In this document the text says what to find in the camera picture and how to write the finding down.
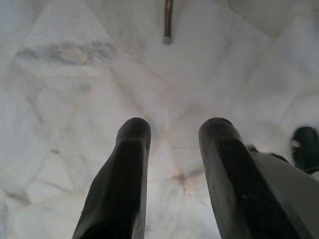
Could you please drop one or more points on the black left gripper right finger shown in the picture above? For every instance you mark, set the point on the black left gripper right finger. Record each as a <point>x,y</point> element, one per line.
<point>239,184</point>

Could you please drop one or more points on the robot grey leg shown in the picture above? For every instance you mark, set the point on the robot grey leg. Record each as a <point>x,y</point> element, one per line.
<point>286,189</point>

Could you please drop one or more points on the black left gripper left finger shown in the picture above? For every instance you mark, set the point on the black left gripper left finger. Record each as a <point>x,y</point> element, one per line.
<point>117,184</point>

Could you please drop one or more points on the brown wooden furniture leg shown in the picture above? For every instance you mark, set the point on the brown wooden furniture leg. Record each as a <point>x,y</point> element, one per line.
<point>167,22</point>

